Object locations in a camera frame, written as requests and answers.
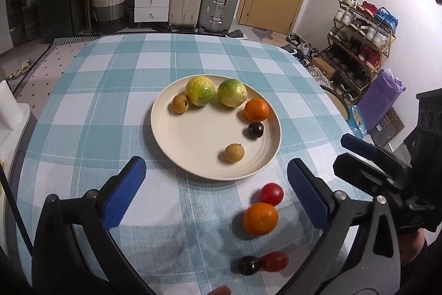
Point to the white foam stand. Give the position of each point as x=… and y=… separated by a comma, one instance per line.
x=19, y=129

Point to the beige slippers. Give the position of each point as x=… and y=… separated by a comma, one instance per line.
x=20, y=68

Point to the shoe rack with shoes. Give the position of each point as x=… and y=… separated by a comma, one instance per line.
x=373, y=34

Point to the purple bag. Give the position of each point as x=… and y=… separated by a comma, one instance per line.
x=381, y=98

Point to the dotted rug with striped border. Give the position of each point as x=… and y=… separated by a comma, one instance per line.
x=45, y=63

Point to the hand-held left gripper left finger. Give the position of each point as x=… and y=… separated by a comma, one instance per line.
x=124, y=192

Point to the pile of shoes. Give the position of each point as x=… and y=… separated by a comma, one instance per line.
x=304, y=51

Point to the red tomato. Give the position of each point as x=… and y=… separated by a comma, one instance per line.
x=275, y=261
x=271, y=194

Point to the grey door mat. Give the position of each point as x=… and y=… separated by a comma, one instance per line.
x=263, y=33

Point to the patterned box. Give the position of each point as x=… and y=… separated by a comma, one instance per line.
x=392, y=125

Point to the cream bin with black rim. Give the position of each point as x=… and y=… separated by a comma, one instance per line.
x=336, y=99

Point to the person's left hand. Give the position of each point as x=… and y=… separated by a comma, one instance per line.
x=218, y=290

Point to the person's right hand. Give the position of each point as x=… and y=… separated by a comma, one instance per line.
x=412, y=246

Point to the green yellow guava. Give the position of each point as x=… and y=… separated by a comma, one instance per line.
x=233, y=93
x=200, y=91

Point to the wooden shoe rack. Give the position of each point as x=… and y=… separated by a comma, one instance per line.
x=359, y=54

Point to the blue snack bag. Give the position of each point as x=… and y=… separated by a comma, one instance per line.
x=356, y=120

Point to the dark slippers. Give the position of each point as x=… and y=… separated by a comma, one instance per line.
x=236, y=34

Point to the orange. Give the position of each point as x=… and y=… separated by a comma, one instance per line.
x=260, y=219
x=256, y=109

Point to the dark purple plum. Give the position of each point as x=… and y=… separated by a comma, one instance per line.
x=256, y=130
x=249, y=265

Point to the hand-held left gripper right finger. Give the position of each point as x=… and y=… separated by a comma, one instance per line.
x=307, y=195

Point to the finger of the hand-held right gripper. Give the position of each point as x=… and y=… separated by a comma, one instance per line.
x=362, y=170
x=359, y=143

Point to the small brown longan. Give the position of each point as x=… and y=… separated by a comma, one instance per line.
x=180, y=103
x=234, y=153

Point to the cream round plate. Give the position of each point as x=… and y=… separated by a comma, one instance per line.
x=207, y=143

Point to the cardboard box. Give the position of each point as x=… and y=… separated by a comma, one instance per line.
x=323, y=68

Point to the woven laundry basket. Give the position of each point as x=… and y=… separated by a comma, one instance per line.
x=108, y=8

